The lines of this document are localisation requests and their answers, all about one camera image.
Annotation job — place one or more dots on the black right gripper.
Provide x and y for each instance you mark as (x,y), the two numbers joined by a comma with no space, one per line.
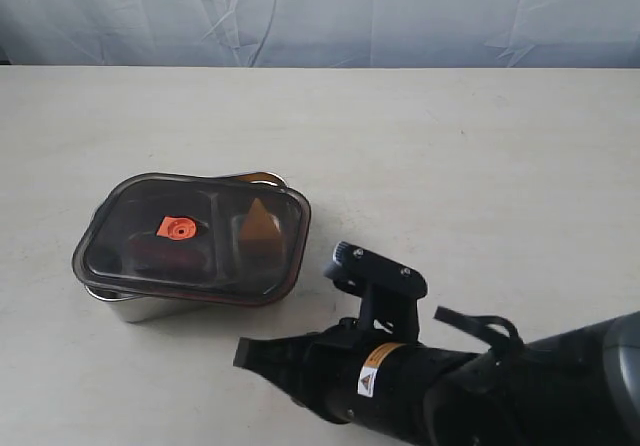
(319,371)

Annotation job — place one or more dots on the yellow cheese wedge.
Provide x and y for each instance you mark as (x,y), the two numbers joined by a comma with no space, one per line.
(259,225)

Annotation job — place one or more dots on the dark lid with orange seal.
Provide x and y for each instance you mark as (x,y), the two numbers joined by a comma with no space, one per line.
(206,214)

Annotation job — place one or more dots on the red sausage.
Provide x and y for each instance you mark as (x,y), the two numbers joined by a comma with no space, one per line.
(157,253)

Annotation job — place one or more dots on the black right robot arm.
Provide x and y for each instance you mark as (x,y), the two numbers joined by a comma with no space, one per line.
(580,387)

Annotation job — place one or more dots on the steel two-compartment lunch box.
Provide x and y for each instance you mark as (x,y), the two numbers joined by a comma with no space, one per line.
(136,308)

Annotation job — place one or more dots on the white backdrop cloth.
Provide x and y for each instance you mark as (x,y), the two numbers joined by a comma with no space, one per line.
(322,33)

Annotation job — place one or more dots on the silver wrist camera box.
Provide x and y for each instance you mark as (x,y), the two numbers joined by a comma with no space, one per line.
(388,291)

